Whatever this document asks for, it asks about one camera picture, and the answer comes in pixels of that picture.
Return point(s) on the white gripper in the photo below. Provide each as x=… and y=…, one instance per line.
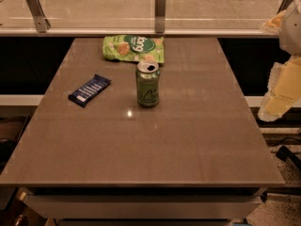
x=292, y=35

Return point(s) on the green soda can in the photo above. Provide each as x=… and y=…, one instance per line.
x=147, y=76

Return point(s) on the green snack bag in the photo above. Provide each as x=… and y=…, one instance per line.
x=133, y=48

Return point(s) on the blue candy bar wrapper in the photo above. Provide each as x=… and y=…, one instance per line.
x=83, y=95

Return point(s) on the glass barrier panel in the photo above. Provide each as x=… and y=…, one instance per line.
x=180, y=14

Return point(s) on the middle metal bracket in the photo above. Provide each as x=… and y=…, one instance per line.
x=160, y=16

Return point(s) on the left metal bracket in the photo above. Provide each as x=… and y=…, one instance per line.
x=40, y=21

